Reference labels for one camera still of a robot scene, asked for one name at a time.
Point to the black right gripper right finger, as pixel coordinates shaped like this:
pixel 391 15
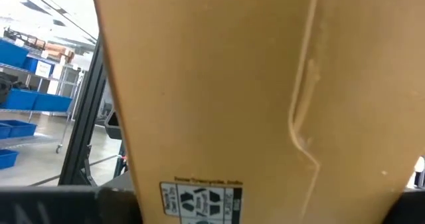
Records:
pixel 408 209

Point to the black table frame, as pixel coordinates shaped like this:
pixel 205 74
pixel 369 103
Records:
pixel 86 117

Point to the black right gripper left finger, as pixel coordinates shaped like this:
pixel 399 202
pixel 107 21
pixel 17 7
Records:
pixel 66 205

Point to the blue storage bin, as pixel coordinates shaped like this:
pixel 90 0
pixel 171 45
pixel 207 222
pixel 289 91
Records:
pixel 13 52
pixel 21 128
pixel 53 102
pixel 7 158
pixel 18 99
pixel 31 64

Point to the orange cereal box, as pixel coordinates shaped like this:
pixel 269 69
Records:
pixel 249 101

